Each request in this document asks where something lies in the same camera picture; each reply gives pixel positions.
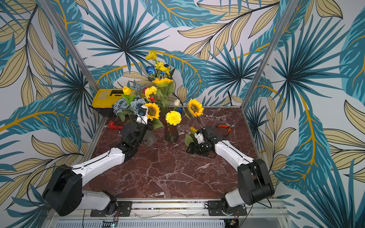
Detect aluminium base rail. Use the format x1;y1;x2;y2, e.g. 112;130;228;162
43;198;294;228

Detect tall sunflower on right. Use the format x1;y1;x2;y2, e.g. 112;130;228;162
183;99;204;127

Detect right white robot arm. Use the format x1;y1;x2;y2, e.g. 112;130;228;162
186;126;275;208

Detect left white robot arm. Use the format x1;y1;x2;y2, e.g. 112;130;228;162
42;122;149;216

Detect dark tinted glass vase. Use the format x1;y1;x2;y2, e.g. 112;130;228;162
164;125;179;143

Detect clear glass vase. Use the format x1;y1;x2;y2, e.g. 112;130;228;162
143;130;156;146

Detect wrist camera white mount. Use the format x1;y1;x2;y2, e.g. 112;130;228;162
194;132;205;144
136;106;148;125

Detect yellow marigold flower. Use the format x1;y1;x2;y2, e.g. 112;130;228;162
165;111;182;126

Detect tall mixed flower bouquet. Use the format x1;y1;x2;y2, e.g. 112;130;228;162
143;51;181;113

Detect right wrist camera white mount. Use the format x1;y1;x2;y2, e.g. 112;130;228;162
194;132;205;144

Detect orange handled pliers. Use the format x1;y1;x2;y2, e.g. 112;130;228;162
216;124;236;137

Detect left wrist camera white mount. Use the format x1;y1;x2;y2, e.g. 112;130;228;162
136;106;148;125

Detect grey blue rose bunch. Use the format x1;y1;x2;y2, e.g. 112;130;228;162
113;97;146;122

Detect red pipe wrench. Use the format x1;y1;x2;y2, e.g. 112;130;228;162
108;121;123;130

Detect yellow sunflower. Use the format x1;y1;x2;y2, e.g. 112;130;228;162
144;103;163;130
184;127;198;147

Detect yellow black toolbox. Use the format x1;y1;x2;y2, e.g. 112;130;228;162
90;89;136;117

